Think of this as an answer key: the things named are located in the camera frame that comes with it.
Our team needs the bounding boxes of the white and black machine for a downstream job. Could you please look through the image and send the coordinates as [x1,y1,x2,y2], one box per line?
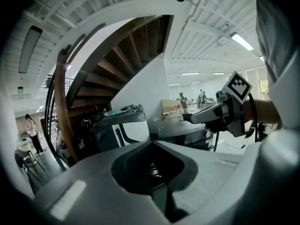
[90,104,152,153]

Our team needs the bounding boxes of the wooden spiral staircase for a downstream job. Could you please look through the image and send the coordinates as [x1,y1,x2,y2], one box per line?
[53,14,174,165]

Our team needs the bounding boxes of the person's grey shirt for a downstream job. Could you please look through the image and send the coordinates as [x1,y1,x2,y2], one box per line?
[254,0,300,84]

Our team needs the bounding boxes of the open brown cardboard box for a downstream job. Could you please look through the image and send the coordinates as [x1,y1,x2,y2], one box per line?
[161,99,186,120]

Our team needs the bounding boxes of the grey chair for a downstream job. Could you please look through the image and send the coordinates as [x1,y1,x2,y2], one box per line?
[14,148,49,181]

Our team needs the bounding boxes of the black washing machine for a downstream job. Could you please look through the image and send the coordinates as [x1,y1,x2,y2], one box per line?
[158,118,218,152]

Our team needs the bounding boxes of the unlit long ceiling light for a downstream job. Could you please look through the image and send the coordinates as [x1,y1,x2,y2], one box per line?
[18,25,44,74]

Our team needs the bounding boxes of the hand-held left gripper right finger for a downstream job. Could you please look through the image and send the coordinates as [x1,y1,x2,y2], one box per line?
[153,139,247,225]

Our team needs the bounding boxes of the person's right forearm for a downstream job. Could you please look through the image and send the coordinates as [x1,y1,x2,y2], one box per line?
[243,99,282,124]

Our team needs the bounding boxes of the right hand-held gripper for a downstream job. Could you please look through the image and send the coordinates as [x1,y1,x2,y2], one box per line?
[182,71,256,138]

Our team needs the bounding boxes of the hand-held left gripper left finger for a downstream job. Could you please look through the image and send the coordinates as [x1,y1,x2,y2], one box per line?
[32,139,171,225]

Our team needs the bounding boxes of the lit long ceiling light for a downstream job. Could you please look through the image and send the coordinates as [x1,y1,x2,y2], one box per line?
[230,31,255,52]

